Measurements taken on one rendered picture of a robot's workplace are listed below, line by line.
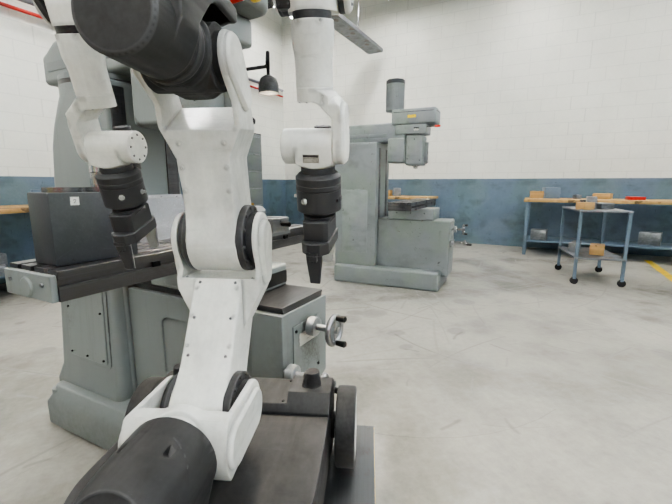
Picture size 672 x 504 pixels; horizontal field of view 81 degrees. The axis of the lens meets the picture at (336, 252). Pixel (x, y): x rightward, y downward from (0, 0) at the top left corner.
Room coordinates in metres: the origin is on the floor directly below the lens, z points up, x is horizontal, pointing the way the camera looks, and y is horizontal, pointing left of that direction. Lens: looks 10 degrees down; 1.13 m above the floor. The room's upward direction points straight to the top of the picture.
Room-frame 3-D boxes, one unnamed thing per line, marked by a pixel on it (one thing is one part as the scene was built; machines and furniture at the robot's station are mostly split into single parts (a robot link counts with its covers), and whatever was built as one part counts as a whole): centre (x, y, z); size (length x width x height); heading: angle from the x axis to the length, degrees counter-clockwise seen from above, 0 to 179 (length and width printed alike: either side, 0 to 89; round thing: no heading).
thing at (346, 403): (0.93, -0.03, 0.50); 0.20 x 0.05 x 0.20; 175
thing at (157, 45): (0.66, 0.26, 1.37); 0.28 x 0.13 x 0.18; 175
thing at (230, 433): (0.68, 0.26, 0.68); 0.21 x 0.20 x 0.13; 175
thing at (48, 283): (1.51, 0.50, 0.87); 1.24 x 0.23 x 0.08; 152
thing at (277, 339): (1.54, 0.46, 0.42); 0.80 x 0.30 x 0.60; 62
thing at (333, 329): (1.32, 0.04, 0.61); 0.16 x 0.12 x 0.12; 62
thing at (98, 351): (1.84, 1.03, 0.78); 0.50 x 0.46 x 1.56; 62
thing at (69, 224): (1.10, 0.71, 1.01); 0.22 x 0.12 x 0.20; 148
